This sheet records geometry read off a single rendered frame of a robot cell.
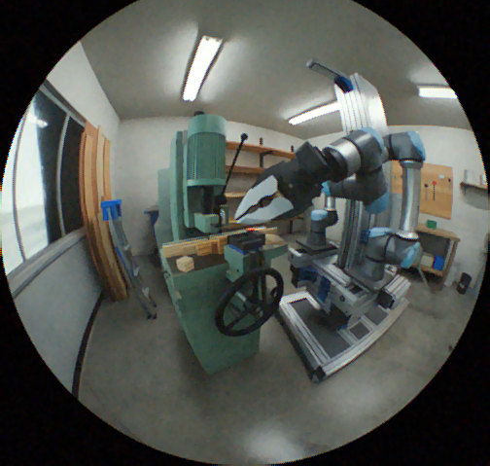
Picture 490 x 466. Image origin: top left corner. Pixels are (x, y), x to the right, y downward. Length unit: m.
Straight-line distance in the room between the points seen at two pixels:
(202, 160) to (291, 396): 1.43
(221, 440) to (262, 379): 0.55
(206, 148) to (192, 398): 1.42
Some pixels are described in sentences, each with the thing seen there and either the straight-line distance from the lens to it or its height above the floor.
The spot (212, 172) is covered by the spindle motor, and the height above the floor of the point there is 1.25.
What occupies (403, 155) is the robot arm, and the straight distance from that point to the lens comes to 0.69.
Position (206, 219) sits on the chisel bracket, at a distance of 0.64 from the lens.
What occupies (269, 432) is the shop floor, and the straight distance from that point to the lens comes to 1.19.
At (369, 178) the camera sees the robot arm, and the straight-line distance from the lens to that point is 0.36.
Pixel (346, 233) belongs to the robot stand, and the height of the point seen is 0.94.
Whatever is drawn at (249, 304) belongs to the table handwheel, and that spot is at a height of 0.83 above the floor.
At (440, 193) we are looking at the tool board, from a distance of 3.51.
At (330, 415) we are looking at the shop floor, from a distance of 1.29.
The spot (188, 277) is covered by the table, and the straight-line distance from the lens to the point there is 0.57.
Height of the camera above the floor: 1.18
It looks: 12 degrees down
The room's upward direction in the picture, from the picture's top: straight up
